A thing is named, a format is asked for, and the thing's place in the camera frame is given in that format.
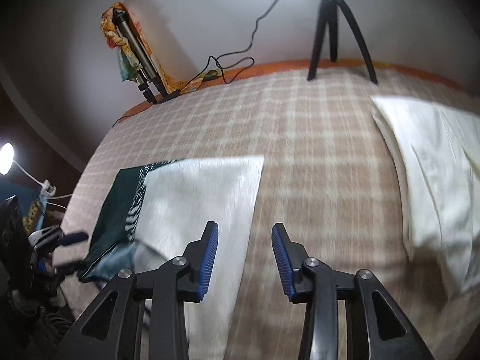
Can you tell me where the cream and green printed shirt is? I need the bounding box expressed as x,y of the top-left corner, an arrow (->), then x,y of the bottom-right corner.
77,155 -> 264,359

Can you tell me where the beige plaid blanket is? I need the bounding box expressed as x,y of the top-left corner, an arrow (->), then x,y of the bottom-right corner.
63,68 -> 479,359

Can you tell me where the black power cable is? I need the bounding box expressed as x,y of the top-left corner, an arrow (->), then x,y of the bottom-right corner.
112,0 -> 297,129

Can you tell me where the orange floral scarf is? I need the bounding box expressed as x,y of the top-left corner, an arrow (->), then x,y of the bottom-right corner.
101,2 -> 220,104

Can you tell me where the folded silver tripod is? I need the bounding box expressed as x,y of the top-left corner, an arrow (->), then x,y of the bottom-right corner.
112,8 -> 180,104

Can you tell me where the black mini tripod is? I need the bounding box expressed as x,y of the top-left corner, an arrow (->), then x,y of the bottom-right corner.
307,0 -> 378,85

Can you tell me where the white clip desk lamp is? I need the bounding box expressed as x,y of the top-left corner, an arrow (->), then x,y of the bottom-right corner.
0,142 -> 72,211

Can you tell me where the folded white shirt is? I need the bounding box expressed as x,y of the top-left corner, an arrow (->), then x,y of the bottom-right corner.
371,96 -> 479,297

